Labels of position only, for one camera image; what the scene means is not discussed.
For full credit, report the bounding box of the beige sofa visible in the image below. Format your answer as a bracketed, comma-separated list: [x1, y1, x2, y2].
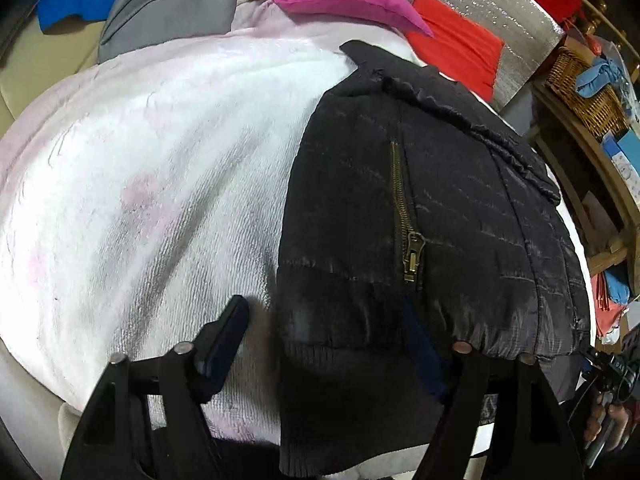
[0, 20, 108, 131]

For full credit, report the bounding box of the red pillow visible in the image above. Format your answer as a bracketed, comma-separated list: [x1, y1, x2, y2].
[405, 0, 505, 103]

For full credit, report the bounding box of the wicker basket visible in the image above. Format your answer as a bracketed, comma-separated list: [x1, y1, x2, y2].
[545, 46, 630, 141]

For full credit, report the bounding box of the white fleece blanket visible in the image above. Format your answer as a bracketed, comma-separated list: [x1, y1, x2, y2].
[0, 0, 596, 461]

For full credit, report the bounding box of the wooden table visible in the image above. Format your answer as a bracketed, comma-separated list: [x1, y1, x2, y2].
[532, 80, 640, 286]

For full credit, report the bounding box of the coral folded cloth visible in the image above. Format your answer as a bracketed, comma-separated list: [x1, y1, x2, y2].
[591, 272, 626, 346]

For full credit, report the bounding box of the light blue cloth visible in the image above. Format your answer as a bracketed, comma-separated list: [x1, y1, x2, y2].
[575, 55, 628, 98]

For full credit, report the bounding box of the person's right hand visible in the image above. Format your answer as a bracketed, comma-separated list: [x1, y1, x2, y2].
[586, 396, 633, 456]

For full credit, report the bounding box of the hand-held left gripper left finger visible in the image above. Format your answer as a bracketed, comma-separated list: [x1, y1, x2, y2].
[60, 295, 251, 480]

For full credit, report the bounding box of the blue folded cloth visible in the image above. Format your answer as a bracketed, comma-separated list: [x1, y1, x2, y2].
[604, 264, 635, 306]

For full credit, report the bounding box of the grey jacket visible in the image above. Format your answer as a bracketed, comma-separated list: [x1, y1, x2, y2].
[97, 0, 246, 63]

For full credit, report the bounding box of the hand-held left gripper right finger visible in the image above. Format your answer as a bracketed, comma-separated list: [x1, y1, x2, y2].
[402, 295, 586, 480]

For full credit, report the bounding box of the black puffer jacket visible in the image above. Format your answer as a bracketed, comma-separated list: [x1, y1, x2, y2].
[276, 40, 593, 478]

